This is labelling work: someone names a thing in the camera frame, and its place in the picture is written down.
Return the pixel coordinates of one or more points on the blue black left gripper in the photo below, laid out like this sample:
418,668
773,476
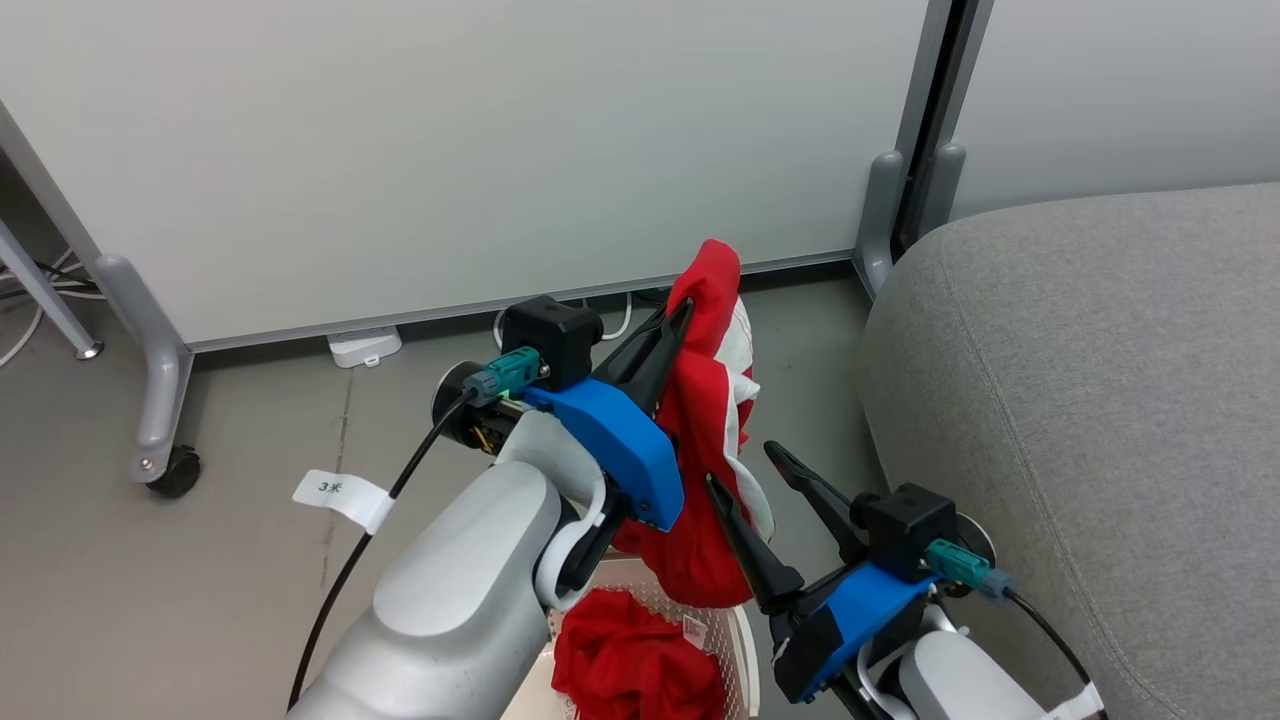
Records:
625,440

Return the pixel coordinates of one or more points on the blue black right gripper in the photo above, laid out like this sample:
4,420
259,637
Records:
850,620

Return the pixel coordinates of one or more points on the red and white garment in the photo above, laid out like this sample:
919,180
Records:
710,400

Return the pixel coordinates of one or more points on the cream basket with brown rim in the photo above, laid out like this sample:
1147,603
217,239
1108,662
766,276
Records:
735,640

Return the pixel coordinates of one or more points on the plain red garment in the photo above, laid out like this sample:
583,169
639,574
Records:
630,660

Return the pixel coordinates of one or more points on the short grey partition foot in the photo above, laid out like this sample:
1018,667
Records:
880,220
945,190

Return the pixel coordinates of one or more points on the wide white partition panel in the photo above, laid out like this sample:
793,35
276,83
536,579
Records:
450,150

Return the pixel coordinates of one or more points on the white power box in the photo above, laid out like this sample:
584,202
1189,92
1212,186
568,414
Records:
365,345

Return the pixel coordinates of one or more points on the grey fabric sofa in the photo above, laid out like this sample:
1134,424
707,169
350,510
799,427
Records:
1100,450

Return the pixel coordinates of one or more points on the black caster wheel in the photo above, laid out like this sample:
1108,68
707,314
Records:
178,472

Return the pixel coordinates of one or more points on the long grey partition foot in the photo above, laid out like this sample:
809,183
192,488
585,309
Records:
155,370

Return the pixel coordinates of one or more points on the narrow white partition panel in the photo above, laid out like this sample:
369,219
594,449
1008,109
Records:
1130,90

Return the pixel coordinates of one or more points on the grey metal table leg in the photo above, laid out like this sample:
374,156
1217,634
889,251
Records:
45,300

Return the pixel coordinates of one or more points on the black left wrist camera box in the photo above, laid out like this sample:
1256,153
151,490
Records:
550,340

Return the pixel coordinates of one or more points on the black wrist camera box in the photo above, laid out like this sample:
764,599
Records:
550,340
905,530

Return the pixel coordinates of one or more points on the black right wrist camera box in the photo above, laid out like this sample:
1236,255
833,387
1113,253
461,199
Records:
905,530

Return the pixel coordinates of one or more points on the grey partition edge post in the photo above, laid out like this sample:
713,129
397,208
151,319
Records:
940,80

